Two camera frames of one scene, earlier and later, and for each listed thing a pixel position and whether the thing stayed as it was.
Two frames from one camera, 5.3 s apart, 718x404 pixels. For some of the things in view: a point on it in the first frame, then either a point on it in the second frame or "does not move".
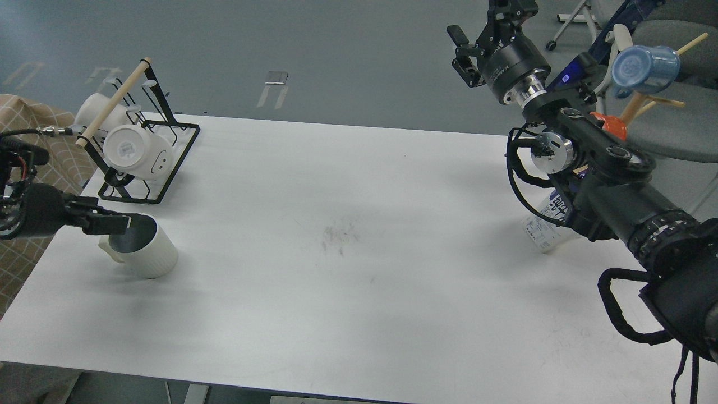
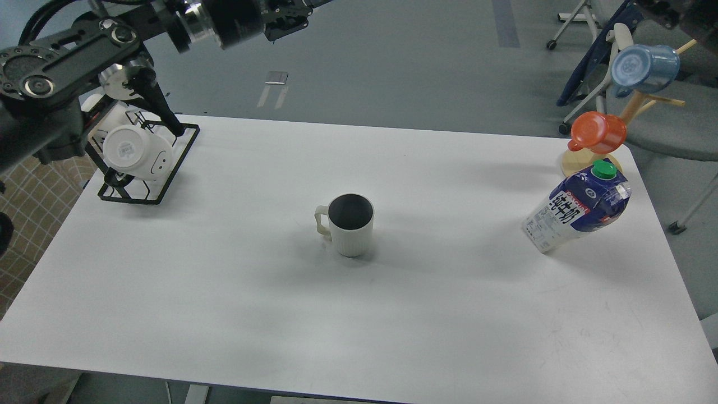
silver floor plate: [277, 77] does not move
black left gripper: [45, 207] → [235, 21]
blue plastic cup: [644, 69] does not move
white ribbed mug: [143, 249] → [348, 221]
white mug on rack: [132, 150] does not move
